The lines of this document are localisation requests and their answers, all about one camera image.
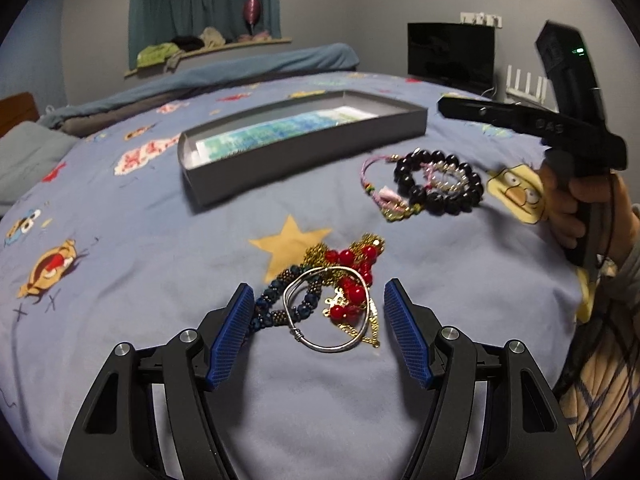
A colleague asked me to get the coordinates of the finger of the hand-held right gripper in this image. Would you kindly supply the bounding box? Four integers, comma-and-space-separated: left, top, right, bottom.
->
437, 96, 538, 136

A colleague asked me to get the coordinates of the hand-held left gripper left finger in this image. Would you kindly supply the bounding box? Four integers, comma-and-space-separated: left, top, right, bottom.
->
57, 282, 256, 480

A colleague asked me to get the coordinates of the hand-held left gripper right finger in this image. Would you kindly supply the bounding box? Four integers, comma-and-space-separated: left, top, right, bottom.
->
382, 278, 586, 480

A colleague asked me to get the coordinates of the silver bangle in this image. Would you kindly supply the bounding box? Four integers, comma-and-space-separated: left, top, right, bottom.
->
283, 266, 379, 356

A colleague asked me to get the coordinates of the grey cardboard box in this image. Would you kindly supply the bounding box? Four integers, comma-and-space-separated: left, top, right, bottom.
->
177, 89, 429, 209

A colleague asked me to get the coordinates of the person's right forearm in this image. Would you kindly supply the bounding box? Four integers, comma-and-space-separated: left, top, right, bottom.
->
612, 204, 640, 303

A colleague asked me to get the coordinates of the person's right hand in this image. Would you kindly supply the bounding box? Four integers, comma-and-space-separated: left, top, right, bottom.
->
540, 166, 634, 261

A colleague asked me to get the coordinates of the white router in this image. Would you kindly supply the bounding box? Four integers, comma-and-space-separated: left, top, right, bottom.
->
504, 64, 549, 104

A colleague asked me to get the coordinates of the black monitor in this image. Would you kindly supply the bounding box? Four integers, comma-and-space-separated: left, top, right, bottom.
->
407, 22, 496, 92

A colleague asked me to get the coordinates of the blue cartoon printed blanket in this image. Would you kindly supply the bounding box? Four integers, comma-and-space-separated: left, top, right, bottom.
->
0, 71, 603, 480

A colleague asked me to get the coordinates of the person's plaid clothing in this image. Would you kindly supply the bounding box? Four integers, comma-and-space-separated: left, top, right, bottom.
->
552, 260, 640, 480

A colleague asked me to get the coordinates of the green printed paper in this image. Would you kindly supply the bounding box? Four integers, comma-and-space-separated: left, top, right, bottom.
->
195, 106, 377, 163

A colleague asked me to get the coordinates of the blue duvet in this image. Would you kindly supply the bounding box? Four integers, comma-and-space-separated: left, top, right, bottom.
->
39, 42, 361, 126

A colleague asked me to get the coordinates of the wooden window shelf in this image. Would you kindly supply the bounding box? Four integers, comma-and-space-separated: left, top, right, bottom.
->
123, 36, 293, 79

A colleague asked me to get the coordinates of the purple balloon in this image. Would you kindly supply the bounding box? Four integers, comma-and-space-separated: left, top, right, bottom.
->
243, 0, 262, 36

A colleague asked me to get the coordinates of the grey pillow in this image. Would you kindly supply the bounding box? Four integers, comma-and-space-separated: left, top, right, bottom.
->
0, 122, 77, 206

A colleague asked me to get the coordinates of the green cloth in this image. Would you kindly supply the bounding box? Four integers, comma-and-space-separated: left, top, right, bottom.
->
136, 43, 184, 69

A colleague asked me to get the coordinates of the dark cloth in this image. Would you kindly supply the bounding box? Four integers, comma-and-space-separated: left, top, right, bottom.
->
172, 35, 207, 54

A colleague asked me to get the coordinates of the wooden headboard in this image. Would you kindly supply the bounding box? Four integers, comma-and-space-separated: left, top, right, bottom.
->
0, 92, 40, 139

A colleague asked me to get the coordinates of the blue beaded bracelet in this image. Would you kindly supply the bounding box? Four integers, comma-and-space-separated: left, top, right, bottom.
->
252, 266, 327, 334

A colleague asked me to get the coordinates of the white pearl bracelet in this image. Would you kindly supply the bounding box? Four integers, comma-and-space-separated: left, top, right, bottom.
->
424, 157, 472, 195

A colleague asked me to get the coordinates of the red bead gold necklace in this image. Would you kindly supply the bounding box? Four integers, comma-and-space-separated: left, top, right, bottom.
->
304, 233, 387, 349

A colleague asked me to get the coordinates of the white wall outlet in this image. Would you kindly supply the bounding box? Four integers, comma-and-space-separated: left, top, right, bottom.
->
459, 11, 504, 27

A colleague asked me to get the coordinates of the black bead bracelet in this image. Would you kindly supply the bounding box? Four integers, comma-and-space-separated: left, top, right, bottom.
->
394, 148, 485, 215

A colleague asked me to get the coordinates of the pink woven bracelet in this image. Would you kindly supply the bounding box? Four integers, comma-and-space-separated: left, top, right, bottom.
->
361, 155, 427, 224

